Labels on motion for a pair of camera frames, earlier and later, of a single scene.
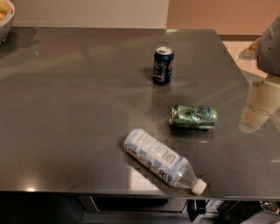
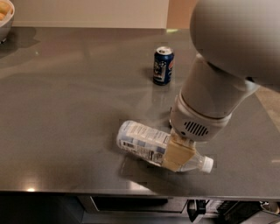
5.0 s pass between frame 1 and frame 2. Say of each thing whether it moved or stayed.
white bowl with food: stayed
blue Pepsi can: stayed
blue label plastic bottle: moved
